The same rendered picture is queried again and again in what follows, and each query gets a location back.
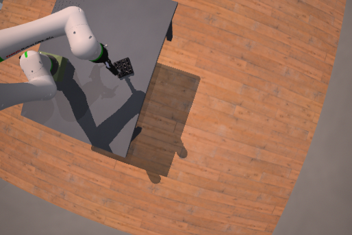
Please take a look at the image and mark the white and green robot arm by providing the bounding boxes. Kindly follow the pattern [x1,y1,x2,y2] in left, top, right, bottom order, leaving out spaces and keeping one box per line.
[0,6,108,111]

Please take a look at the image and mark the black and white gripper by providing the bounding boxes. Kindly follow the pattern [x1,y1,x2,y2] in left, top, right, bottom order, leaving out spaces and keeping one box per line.
[100,49,120,76]

